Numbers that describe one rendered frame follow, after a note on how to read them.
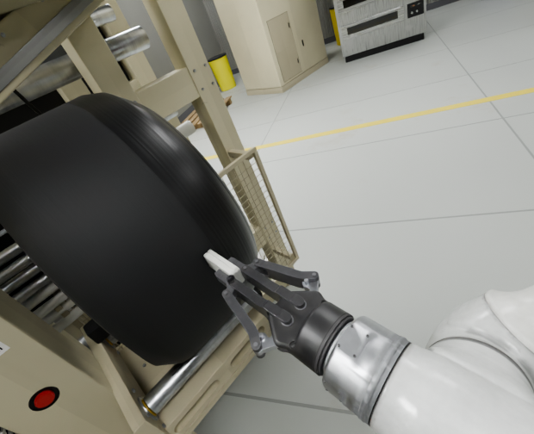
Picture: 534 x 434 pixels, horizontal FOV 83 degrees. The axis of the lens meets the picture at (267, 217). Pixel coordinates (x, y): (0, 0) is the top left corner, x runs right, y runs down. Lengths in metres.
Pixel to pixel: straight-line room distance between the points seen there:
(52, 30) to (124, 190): 0.61
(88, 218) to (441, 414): 0.43
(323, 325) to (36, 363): 0.52
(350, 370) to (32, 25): 0.96
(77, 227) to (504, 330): 0.51
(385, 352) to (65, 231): 0.40
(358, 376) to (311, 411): 1.29
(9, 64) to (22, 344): 0.62
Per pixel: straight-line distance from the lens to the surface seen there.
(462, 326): 0.43
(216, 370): 0.78
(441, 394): 0.31
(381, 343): 0.33
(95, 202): 0.46
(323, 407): 1.60
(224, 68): 7.56
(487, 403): 0.32
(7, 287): 1.07
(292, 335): 0.37
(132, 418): 0.74
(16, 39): 0.99
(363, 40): 6.20
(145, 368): 0.99
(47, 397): 0.74
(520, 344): 0.42
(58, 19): 1.01
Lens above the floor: 1.48
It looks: 35 degrees down
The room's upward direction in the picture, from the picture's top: 23 degrees counter-clockwise
